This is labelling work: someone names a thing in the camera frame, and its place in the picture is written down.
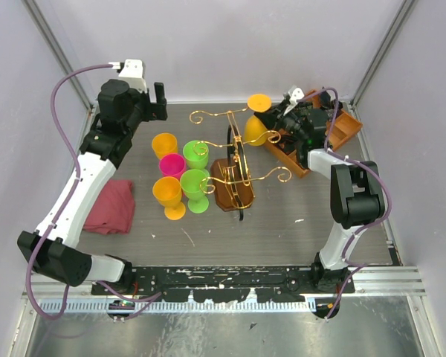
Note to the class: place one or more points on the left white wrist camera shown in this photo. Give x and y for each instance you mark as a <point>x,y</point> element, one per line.
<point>132,71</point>

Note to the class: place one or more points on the orange wine glass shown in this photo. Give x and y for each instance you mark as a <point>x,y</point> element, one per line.
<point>255,131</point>
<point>167,191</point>
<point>164,144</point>

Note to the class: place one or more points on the orange wine glass front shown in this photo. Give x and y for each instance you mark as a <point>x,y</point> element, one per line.
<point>167,191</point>

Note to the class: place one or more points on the gold wire glass rack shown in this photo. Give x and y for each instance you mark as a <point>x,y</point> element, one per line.
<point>235,173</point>

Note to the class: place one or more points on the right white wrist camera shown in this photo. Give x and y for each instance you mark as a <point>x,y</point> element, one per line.
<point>292,98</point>

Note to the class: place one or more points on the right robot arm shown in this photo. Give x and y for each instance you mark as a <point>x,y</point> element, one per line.
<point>358,198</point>

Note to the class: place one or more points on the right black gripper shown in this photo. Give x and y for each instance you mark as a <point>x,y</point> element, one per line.
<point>274,115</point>

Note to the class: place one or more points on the green wine glass back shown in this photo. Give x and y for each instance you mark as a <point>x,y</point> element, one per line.
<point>196,155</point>

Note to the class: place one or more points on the green wine glass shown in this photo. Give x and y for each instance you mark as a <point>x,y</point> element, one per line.
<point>196,155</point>
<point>191,181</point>

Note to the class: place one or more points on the green wine glass front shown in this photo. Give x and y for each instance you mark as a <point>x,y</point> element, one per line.
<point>191,181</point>

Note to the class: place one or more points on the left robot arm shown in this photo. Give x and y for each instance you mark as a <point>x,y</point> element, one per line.
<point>51,248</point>

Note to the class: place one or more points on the wooden compartment tray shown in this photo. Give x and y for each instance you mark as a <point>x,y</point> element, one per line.
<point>347,128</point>

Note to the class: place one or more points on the black mounting base plate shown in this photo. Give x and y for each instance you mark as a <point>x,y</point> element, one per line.
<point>223,284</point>

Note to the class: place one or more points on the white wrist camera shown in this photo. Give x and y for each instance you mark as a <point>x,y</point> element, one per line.
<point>292,98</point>
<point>132,71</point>

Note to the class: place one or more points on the pink wine glass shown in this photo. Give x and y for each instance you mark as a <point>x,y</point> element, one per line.
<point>173,165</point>

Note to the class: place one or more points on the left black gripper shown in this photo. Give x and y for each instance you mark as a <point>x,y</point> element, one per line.
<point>156,111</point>

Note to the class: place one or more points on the red folded cloth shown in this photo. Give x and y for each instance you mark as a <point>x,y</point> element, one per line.
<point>114,209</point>

